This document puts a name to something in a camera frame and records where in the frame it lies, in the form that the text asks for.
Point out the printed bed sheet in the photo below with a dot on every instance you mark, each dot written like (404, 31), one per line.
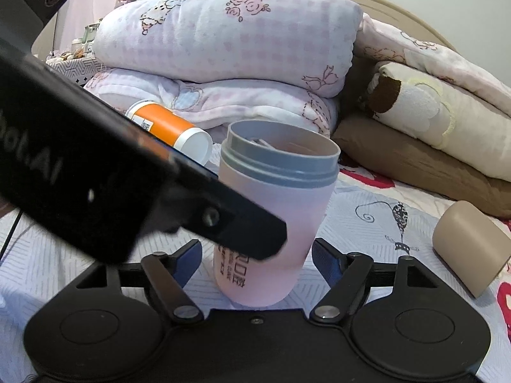
(399, 223)

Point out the orange bottle with white cap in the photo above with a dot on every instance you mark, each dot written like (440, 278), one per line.
(167, 121)

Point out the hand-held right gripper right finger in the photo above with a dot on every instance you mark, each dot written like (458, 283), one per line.
(324, 262)

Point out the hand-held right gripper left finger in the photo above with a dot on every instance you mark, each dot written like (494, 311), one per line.
(191, 261)

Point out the cream blanket with brown patch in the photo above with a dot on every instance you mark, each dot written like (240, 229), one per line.
(419, 107)

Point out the pink cup with grey rim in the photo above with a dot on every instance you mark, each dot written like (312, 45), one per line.
(275, 203)

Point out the pale pink floral blanket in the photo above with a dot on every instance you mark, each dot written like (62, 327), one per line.
(447, 60)

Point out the brown pillow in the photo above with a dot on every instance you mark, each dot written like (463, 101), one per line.
(419, 167)

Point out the beige headboard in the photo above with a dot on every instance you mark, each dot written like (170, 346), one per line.
(403, 12)

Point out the pink white folded blanket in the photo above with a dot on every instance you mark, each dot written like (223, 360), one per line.
(247, 101)

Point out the beige cup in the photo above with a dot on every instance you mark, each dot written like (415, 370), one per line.
(467, 243)

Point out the lavender checked folded blanket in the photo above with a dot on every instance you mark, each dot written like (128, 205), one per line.
(239, 40)

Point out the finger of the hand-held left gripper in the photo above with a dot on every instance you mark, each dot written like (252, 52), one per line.
(243, 223)

